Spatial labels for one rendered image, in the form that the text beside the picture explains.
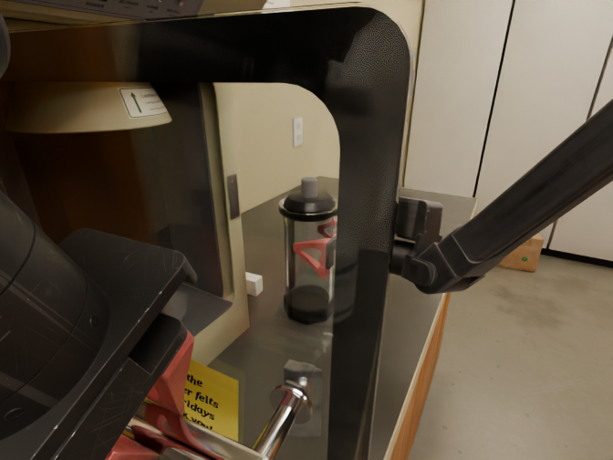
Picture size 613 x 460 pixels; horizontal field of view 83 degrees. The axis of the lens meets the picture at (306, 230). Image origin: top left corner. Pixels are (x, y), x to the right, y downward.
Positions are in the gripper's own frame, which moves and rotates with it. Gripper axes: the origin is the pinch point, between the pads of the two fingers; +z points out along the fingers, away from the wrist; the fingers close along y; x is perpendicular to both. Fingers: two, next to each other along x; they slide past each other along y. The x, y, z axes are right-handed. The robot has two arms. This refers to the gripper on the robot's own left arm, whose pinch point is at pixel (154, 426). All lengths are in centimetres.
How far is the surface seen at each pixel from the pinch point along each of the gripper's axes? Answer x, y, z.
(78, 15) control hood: -18.2, -21.4, -13.5
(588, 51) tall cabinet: 77, -294, 94
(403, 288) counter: 5, -44, 48
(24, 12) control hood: -19.0, -18.0, -14.8
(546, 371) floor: 71, -100, 176
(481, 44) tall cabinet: 10, -302, 91
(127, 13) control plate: -17.0, -25.2, -12.5
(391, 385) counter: 8.5, -19.0, 37.1
